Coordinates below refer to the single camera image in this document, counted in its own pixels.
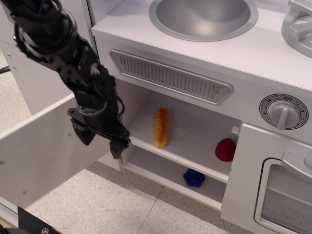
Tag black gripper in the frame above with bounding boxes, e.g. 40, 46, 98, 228
68, 104, 130, 159

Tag white cabinet door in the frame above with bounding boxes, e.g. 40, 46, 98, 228
0, 95, 110, 208

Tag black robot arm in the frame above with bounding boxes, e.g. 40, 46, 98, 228
2, 0, 131, 159

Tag toy bread loaf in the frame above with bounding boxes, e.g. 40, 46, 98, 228
153, 108, 169, 148

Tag silver vent grille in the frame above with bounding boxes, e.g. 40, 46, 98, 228
109, 49, 234, 105

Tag blue toy grapes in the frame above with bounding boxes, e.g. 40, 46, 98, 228
183, 169, 206, 187

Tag red toy strawberry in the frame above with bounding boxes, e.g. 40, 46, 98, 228
215, 138, 236, 162

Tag white toy kitchen unit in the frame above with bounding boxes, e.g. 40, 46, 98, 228
0, 0, 312, 234

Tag silver sink bowl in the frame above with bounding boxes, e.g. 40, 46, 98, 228
149, 0, 258, 42

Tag white oven door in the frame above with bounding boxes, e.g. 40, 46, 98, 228
221, 124, 312, 234

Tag grey timer knob dial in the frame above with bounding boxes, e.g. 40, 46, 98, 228
259, 94, 309, 131

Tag silver stove burner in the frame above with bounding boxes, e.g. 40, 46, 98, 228
281, 0, 312, 58

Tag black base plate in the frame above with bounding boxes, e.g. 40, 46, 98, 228
18, 206, 61, 234

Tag aluminium frame rail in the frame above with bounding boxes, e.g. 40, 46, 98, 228
0, 196, 19, 228

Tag silver oven door handle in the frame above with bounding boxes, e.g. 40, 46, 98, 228
281, 152, 312, 179

